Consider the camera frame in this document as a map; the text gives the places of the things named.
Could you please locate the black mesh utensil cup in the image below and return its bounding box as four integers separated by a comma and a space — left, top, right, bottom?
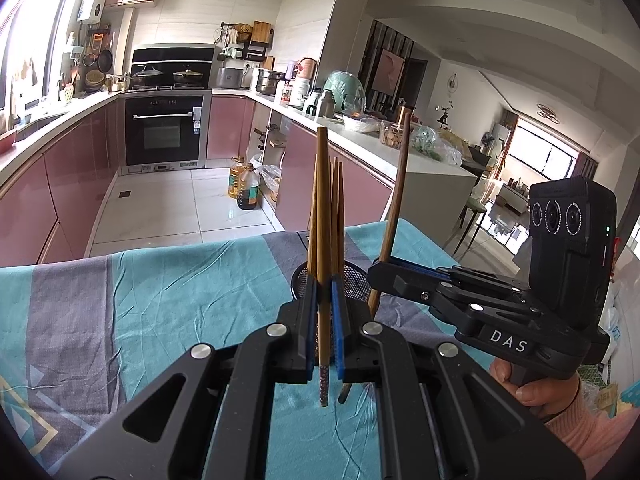
290, 261, 371, 302

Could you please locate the right pink sleeve forearm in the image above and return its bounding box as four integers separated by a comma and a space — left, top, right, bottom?
544, 390, 639, 479

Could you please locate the kitchen window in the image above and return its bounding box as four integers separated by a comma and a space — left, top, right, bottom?
1, 0, 63, 112

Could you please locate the right hand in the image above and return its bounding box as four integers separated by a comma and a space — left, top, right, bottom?
489, 358, 580, 418

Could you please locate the dark cooking oil bottle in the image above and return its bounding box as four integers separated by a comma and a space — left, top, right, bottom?
236, 164, 259, 210

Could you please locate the yellow cooking oil bottle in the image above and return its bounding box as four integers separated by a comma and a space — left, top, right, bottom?
228, 156, 246, 200

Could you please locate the teal electric kettle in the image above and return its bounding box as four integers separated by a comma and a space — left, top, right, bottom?
323, 70, 367, 116

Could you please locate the steel stock pot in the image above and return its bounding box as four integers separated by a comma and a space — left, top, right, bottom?
255, 68, 285, 96

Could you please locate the black built-in oven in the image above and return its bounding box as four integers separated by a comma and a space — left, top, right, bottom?
122, 89, 212, 174

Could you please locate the black range hood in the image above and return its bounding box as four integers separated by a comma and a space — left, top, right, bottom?
130, 44, 216, 77

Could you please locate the pink bowl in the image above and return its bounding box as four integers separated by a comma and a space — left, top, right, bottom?
0, 131, 16, 154

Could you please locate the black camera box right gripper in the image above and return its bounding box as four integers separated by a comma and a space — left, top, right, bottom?
528, 176, 617, 333

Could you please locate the black wall spice rack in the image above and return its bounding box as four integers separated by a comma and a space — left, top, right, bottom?
216, 21, 274, 63

